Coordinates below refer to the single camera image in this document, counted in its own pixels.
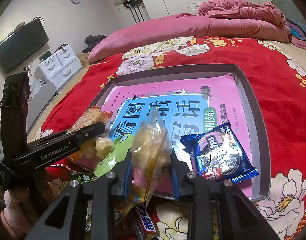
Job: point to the green milk candy packet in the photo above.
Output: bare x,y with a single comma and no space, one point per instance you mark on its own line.
118,153

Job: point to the grey quilted headboard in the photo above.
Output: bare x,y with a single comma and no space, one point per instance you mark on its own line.
289,9

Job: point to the red chocolate bar packet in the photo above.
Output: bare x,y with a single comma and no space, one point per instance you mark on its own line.
142,225

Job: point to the red floral blanket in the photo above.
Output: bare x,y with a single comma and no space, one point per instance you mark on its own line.
276,73

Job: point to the pink and blue book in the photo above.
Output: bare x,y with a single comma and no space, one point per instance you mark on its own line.
189,106

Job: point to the blue oreo cookie packet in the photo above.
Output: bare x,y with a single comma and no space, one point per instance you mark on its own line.
218,155

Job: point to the black television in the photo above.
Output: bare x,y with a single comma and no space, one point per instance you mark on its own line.
22,43

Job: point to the left hand pink sleeve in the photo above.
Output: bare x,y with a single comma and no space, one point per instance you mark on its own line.
19,215

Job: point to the orange rice cracker packet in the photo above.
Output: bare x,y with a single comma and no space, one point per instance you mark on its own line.
94,146

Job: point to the green patterned snack packet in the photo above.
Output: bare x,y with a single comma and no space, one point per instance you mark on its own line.
82,177

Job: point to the clear packet crispy snack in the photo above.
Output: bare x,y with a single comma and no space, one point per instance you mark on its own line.
150,152

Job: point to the grey shallow box tray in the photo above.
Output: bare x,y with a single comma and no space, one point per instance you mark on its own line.
256,188

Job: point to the pink crumpled duvet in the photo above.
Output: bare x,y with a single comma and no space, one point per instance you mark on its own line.
243,10

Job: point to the pink pillow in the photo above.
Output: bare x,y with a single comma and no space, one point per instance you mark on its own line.
148,32

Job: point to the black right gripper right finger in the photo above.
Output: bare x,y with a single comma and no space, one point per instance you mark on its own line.
214,202

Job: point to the black clothes pile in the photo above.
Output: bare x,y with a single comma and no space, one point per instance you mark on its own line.
91,41

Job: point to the round wall clock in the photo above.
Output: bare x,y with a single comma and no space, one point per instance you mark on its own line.
75,2

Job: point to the white drawer cabinet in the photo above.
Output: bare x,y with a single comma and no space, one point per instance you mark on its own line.
59,68

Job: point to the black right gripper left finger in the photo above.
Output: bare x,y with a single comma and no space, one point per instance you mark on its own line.
66,216

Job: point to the colourful folded clothes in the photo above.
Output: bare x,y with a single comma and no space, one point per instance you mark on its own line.
298,29

